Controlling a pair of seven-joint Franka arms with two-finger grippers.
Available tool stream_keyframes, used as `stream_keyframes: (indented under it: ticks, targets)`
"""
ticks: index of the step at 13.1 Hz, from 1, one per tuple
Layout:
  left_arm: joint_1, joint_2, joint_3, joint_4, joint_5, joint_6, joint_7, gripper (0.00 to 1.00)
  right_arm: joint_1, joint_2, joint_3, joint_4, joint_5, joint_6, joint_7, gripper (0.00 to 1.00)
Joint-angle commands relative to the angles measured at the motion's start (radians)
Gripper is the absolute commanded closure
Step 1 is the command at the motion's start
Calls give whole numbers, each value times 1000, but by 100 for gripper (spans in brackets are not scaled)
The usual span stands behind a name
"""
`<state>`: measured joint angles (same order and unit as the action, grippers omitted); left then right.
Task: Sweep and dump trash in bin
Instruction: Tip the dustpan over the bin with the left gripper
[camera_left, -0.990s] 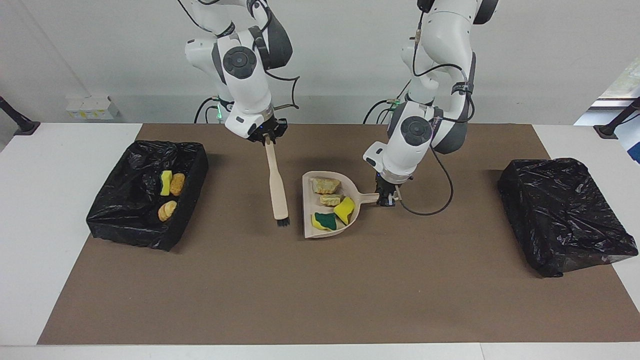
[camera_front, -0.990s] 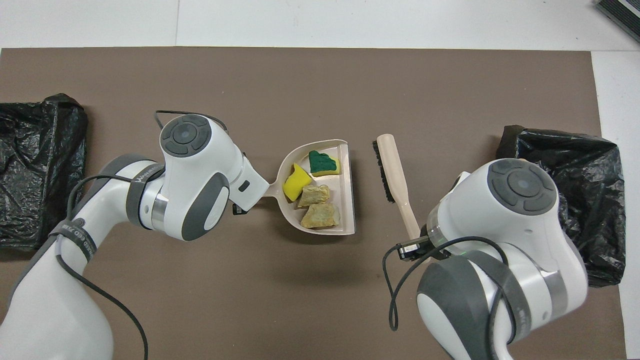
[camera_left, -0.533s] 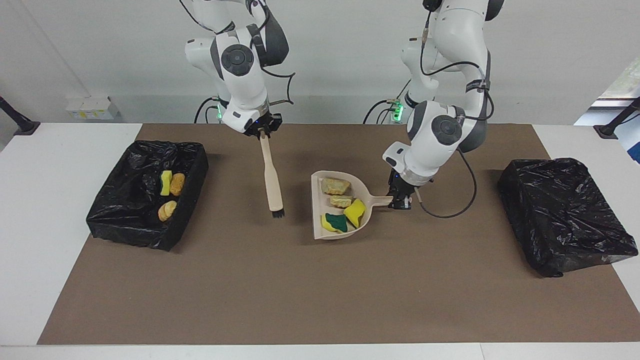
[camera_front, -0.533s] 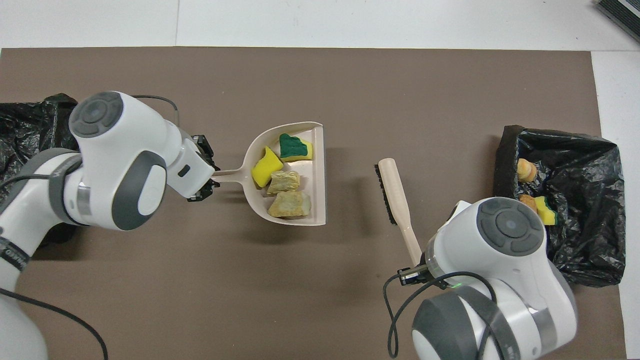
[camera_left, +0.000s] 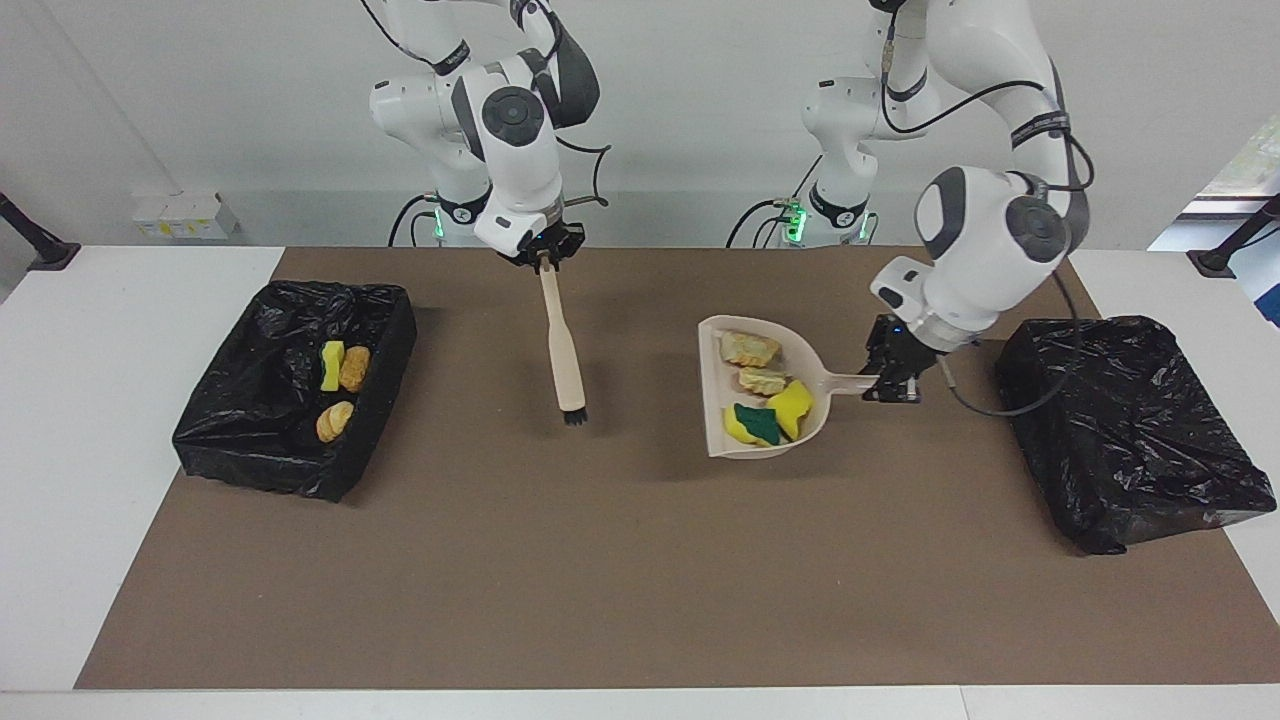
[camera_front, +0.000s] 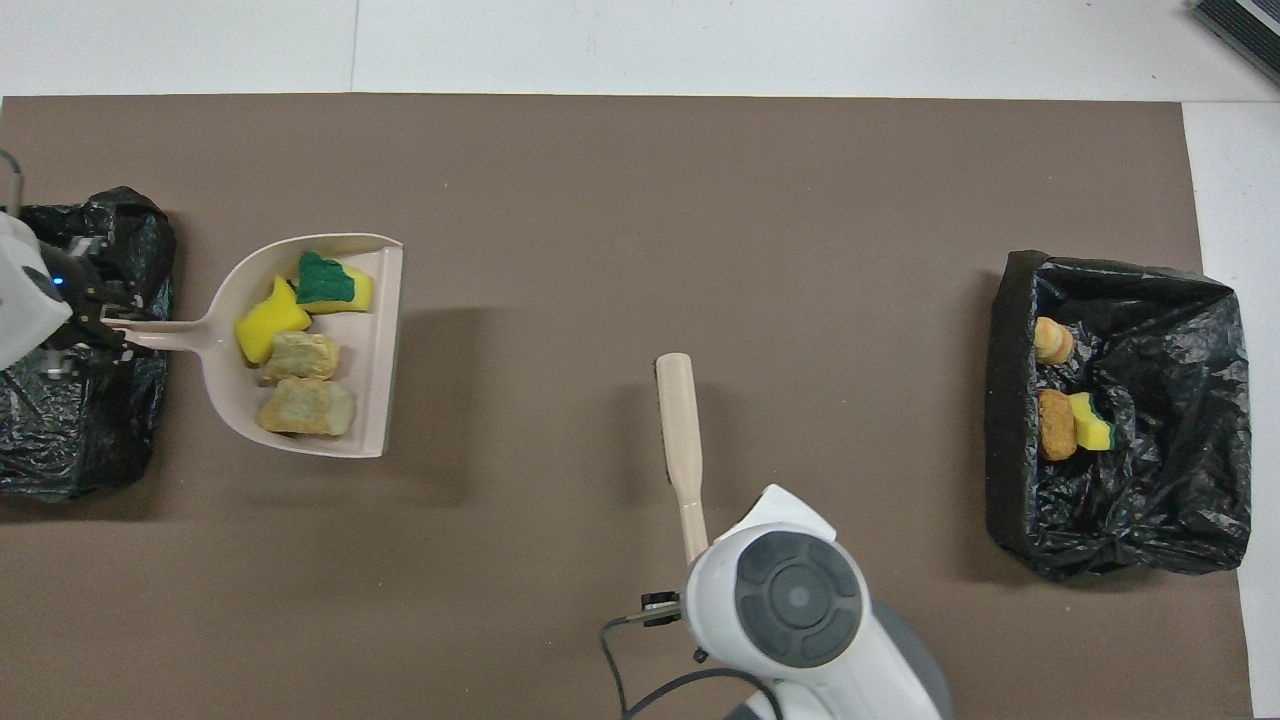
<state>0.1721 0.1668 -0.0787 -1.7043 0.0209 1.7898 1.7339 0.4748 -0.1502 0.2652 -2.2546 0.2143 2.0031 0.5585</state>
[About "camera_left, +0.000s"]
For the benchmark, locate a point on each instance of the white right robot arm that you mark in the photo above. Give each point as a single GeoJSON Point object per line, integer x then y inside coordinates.
{"type": "Point", "coordinates": [510, 130]}

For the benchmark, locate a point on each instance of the green and yellow sponge piece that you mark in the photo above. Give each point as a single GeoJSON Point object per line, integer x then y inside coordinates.
{"type": "Point", "coordinates": [755, 425]}

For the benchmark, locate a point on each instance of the black bag-lined bin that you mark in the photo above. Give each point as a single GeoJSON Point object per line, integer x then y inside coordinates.
{"type": "Point", "coordinates": [250, 420]}
{"type": "Point", "coordinates": [1130, 430]}

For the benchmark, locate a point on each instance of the notched yellow sponge piece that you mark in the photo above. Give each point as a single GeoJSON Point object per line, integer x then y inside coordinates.
{"type": "Point", "coordinates": [331, 366]}

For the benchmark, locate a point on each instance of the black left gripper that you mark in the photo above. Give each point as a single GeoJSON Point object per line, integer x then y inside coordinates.
{"type": "Point", "coordinates": [900, 345]}

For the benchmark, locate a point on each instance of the light blue board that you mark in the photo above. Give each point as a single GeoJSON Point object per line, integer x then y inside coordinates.
{"type": "Point", "coordinates": [1264, 288]}

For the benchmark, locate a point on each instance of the pale foam chunk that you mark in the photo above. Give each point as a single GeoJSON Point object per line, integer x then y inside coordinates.
{"type": "Point", "coordinates": [750, 348]}
{"type": "Point", "coordinates": [765, 380]}

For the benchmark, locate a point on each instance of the large brown table mat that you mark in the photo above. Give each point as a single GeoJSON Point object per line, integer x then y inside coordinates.
{"type": "Point", "coordinates": [640, 620]}

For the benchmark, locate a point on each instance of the white power strip box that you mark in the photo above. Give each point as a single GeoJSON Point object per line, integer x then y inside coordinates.
{"type": "Point", "coordinates": [180, 215]}

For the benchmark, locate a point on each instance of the beige plastic dustpan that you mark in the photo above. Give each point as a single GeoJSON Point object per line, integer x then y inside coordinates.
{"type": "Point", "coordinates": [715, 420]}

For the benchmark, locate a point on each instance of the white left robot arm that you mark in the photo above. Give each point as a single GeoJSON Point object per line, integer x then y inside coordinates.
{"type": "Point", "coordinates": [980, 240]}

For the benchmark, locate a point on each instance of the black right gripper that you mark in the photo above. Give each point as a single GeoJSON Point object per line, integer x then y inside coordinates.
{"type": "Point", "coordinates": [545, 240]}

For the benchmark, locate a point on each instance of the brown bread roll toy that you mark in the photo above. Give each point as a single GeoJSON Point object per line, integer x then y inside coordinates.
{"type": "Point", "coordinates": [354, 369]}

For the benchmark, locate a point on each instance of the black stand foot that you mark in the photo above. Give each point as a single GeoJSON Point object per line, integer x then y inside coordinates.
{"type": "Point", "coordinates": [35, 240]}
{"type": "Point", "coordinates": [1230, 250]}

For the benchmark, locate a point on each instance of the pale croissant bread toy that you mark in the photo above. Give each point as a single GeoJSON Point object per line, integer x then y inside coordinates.
{"type": "Point", "coordinates": [335, 421]}

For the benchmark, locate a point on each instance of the beige hand brush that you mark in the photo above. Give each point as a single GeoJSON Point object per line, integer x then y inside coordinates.
{"type": "Point", "coordinates": [564, 350]}

